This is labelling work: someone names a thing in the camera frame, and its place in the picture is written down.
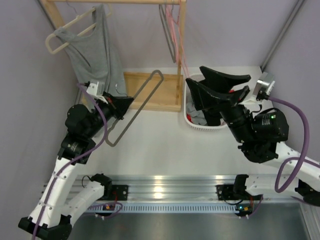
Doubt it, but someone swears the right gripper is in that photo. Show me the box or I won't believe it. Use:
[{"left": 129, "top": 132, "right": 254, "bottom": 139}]
[{"left": 186, "top": 67, "right": 257, "bottom": 145}]

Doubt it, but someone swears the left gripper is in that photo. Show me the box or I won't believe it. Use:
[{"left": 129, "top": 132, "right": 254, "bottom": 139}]
[{"left": 84, "top": 91, "right": 133, "bottom": 139}]

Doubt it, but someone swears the beige hanger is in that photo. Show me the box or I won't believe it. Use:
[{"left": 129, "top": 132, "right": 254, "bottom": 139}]
[{"left": 104, "top": 69, "right": 165, "bottom": 147}]

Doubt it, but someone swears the light grey tank top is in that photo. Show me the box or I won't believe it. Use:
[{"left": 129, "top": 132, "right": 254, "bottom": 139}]
[{"left": 186, "top": 101, "right": 207, "bottom": 126}]

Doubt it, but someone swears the red tank top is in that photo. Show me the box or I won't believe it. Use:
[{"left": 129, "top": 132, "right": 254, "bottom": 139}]
[{"left": 186, "top": 88, "right": 236, "bottom": 121}]

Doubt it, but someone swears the taupe hanger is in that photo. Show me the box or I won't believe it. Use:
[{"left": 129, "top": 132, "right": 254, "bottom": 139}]
[{"left": 158, "top": 4, "right": 177, "bottom": 63}]

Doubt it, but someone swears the pink hanger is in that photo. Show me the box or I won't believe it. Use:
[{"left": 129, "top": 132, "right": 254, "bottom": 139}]
[
  {"left": 163, "top": 0, "right": 182, "bottom": 65},
  {"left": 174, "top": 0, "right": 190, "bottom": 78}
]

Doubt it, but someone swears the black tank top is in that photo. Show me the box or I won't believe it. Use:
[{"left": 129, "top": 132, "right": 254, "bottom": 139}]
[{"left": 202, "top": 110, "right": 225, "bottom": 127}]

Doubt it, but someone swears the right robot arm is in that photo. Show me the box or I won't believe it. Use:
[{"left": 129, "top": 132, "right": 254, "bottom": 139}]
[{"left": 185, "top": 66, "right": 320, "bottom": 206}]

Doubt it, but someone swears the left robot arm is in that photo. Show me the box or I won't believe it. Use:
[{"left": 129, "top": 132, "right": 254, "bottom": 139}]
[{"left": 18, "top": 92, "right": 134, "bottom": 240}]

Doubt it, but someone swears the far grey tank top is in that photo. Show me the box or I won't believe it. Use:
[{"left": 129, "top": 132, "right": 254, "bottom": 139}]
[{"left": 54, "top": 4, "right": 127, "bottom": 97}]

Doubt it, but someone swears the cream hanger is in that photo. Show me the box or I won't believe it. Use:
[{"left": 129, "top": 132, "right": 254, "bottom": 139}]
[{"left": 44, "top": 3, "right": 113, "bottom": 55}]

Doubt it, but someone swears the wooden clothes rack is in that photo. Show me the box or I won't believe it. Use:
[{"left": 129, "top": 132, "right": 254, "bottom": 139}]
[{"left": 39, "top": 0, "right": 185, "bottom": 112}]

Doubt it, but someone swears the white plastic basket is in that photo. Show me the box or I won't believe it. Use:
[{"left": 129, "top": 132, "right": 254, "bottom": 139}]
[{"left": 183, "top": 82, "right": 227, "bottom": 131}]

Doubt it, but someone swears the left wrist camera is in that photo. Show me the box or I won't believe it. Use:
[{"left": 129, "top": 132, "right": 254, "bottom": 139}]
[{"left": 86, "top": 80, "right": 105, "bottom": 97}]

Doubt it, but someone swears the aluminium mounting rail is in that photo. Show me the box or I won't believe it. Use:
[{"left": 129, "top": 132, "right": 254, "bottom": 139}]
[{"left": 42, "top": 174, "right": 301, "bottom": 203}]

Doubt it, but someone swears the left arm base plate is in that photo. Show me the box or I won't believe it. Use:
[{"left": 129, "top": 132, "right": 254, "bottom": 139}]
[{"left": 110, "top": 184, "right": 129, "bottom": 201}]

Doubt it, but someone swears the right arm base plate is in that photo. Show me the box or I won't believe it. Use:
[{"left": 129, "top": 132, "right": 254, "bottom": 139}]
[{"left": 216, "top": 184, "right": 239, "bottom": 201}]

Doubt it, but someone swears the slotted cable duct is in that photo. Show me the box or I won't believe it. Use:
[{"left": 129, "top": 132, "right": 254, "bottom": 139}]
[{"left": 86, "top": 202, "right": 250, "bottom": 214}]

